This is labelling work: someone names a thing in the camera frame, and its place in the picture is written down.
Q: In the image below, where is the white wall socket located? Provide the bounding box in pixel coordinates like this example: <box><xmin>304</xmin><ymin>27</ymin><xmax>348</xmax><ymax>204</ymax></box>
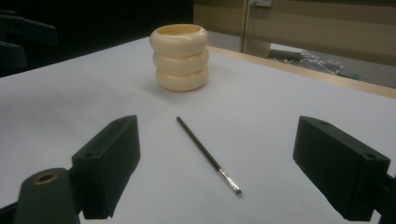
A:
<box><xmin>249</xmin><ymin>0</ymin><xmax>273</xmax><ymax>8</ymax></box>

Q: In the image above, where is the black curtain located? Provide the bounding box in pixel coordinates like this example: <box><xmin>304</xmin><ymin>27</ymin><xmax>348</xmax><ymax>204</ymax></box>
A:
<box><xmin>0</xmin><ymin>0</ymin><xmax>194</xmax><ymax>78</ymax></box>

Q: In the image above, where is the grey tube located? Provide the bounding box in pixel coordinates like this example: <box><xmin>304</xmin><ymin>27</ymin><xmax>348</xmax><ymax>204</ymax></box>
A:
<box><xmin>269</xmin><ymin>49</ymin><xmax>304</xmax><ymax>63</ymax></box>

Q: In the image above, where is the tangle of white cables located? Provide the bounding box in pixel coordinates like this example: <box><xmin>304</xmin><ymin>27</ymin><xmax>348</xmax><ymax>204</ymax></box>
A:
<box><xmin>274</xmin><ymin>49</ymin><xmax>345</xmax><ymax>77</ymax></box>

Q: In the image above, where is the white table sheet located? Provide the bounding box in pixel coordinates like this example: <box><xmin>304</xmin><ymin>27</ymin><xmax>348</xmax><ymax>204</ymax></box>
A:
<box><xmin>0</xmin><ymin>36</ymin><xmax>396</xmax><ymax>224</ymax></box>

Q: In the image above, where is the light wooden panel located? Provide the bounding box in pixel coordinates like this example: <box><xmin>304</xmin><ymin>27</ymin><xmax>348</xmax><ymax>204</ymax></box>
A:
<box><xmin>238</xmin><ymin>0</ymin><xmax>273</xmax><ymax>59</ymax></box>

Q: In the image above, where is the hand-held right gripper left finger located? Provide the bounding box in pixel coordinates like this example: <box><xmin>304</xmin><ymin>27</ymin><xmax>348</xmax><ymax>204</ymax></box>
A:
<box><xmin>71</xmin><ymin>115</ymin><xmax>141</xmax><ymax>220</ymax></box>

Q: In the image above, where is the cream ribbed round holder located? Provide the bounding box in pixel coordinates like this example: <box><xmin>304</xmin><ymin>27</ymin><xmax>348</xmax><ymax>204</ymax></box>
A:
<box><xmin>148</xmin><ymin>23</ymin><xmax>210</xmax><ymax>92</ymax></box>

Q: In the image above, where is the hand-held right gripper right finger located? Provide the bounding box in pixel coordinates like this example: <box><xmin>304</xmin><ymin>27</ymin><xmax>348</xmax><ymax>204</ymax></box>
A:
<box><xmin>292</xmin><ymin>115</ymin><xmax>391</xmax><ymax>222</ymax></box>

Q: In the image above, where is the thin dark paintbrush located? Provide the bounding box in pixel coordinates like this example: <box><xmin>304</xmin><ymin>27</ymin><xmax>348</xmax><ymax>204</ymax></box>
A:
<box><xmin>176</xmin><ymin>116</ymin><xmax>243</xmax><ymax>196</ymax></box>

